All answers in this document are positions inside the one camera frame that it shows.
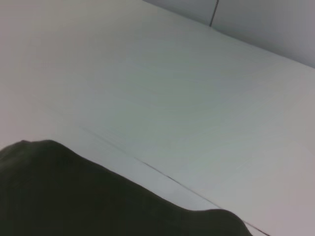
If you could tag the dark green t-shirt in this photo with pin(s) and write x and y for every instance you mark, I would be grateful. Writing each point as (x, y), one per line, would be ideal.
(86, 194)

